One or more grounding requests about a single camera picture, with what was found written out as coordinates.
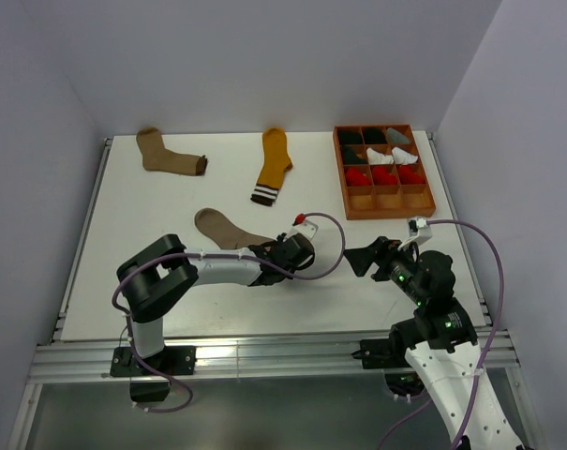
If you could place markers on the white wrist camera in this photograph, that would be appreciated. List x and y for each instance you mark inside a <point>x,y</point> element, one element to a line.
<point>302,226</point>
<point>419,232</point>

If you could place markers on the red rolled sock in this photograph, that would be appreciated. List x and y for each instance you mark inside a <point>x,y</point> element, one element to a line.
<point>409,176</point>
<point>356,178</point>
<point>382,177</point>

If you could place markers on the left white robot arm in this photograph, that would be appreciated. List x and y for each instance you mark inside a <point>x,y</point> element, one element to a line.
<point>155,279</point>

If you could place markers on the orange compartment organizer box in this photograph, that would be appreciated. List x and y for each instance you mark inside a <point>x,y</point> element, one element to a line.
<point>384,202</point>

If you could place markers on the black rolled sock middle-left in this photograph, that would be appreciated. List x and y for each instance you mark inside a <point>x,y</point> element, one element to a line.
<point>350,157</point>

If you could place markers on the brown sock on table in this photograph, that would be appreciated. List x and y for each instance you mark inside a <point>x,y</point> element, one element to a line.
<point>156,157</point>

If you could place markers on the white rolled sock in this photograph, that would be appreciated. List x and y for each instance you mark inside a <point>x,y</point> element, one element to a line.
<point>376,158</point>
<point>403,157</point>

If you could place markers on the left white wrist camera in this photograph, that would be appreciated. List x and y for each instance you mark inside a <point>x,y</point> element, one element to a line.
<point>302,226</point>

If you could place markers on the red rolled sock right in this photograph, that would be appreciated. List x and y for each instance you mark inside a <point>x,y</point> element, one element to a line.
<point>409,176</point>

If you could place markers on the black rolled sock back-left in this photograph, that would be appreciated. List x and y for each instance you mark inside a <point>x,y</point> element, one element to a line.
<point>349,137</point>

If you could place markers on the red rolled sock middle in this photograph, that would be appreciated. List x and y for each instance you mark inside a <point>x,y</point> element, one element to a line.
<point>382,177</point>

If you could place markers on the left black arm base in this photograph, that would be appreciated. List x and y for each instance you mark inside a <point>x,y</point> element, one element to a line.
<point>148,387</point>

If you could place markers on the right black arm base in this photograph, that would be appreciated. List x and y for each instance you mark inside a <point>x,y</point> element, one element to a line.
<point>399,378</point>

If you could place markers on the grey rolled sock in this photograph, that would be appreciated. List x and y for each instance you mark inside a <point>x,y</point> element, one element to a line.
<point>396,137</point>

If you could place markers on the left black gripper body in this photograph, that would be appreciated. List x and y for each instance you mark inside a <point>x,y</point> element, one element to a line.
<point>280,239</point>

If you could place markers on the mustard yellow striped sock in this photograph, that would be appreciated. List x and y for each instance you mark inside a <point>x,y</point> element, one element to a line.
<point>276,163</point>

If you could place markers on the red rolled sock left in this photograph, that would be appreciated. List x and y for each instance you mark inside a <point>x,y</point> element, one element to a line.
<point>356,178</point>

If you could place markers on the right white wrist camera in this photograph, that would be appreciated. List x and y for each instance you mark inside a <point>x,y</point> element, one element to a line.
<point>419,232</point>

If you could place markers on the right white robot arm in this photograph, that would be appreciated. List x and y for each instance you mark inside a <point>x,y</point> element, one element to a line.
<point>439,343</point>

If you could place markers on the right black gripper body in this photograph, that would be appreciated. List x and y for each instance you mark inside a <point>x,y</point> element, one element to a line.
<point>401,268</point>

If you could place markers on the white rolled sock middle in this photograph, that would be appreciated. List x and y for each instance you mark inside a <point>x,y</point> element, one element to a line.
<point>376,158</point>

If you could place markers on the aluminium frame rail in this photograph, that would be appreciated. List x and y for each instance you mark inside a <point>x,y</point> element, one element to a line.
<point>216,358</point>

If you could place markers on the black rolled sock back-middle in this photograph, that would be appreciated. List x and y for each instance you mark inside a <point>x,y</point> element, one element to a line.
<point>374,135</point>

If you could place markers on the tan sock with red cuff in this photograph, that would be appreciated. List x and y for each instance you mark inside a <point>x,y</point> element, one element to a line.
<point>217,227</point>

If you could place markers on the white rolled sock right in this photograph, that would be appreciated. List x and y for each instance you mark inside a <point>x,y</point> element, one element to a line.
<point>403,157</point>

